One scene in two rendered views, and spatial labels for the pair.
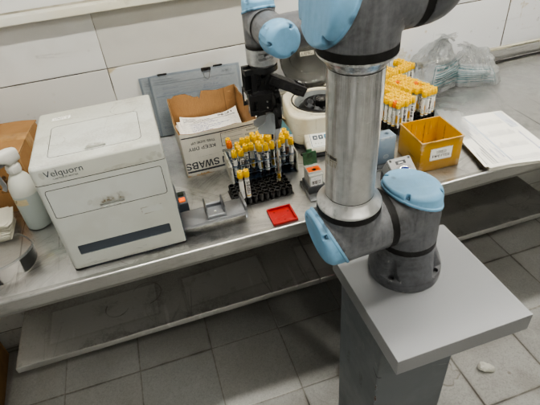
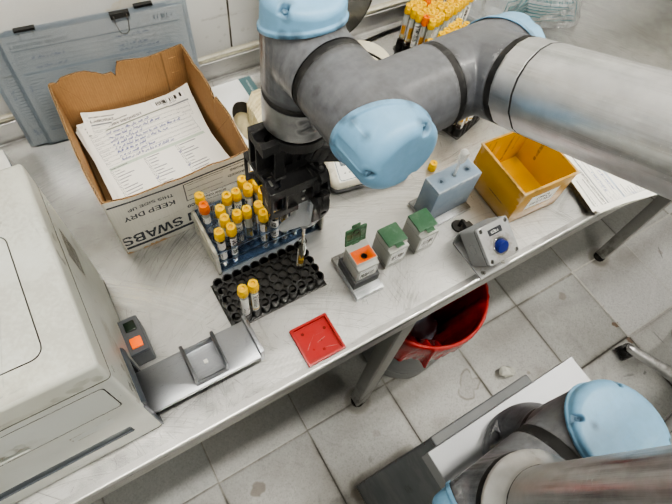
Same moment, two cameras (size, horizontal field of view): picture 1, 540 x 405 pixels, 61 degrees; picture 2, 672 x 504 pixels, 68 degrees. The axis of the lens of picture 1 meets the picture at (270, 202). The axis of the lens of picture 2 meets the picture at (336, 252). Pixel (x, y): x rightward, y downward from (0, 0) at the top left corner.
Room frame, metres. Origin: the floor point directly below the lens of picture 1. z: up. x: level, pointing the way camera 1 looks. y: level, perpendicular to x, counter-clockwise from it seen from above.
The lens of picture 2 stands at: (0.69, 0.09, 1.65)
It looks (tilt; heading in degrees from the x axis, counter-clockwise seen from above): 60 degrees down; 334
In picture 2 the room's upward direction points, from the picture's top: 11 degrees clockwise
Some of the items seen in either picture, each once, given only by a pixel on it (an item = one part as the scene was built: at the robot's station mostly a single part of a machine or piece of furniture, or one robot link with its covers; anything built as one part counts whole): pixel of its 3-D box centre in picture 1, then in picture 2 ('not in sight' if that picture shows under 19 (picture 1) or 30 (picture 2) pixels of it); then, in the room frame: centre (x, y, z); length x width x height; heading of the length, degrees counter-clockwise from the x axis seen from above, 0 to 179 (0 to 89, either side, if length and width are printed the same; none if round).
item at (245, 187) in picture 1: (259, 177); (268, 270); (1.06, 0.02, 0.93); 0.17 x 0.09 x 0.11; 105
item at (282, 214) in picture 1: (282, 214); (317, 339); (0.94, -0.03, 0.88); 0.07 x 0.07 x 0.01; 14
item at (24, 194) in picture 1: (20, 190); not in sight; (1.01, 0.65, 1.00); 0.09 x 0.08 x 0.24; 14
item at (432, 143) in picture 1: (428, 144); (519, 174); (1.15, -0.49, 0.93); 0.13 x 0.13 x 0.10; 11
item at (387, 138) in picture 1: (376, 150); (446, 192); (1.14, -0.33, 0.92); 0.10 x 0.07 x 0.10; 106
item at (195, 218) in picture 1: (206, 211); (190, 367); (0.94, 0.17, 0.92); 0.21 x 0.07 x 0.05; 104
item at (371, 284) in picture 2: (313, 186); (357, 270); (1.04, -0.13, 0.89); 0.09 x 0.05 x 0.04; 13
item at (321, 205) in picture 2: (276, 112); (314, 196); (1.05, -0.04, 1.13); 0.05 x 0.02 x 0.09; 15
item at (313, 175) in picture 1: (313, 177); (360, 262); (1.04, -0.13, 0.92); 0.05 x 0.04 x 0.06; 13
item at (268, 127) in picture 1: (268, 128); (297, 219); (1.05, -0.02, 1.09); 0.06 x 0.03 x 0.09; 105
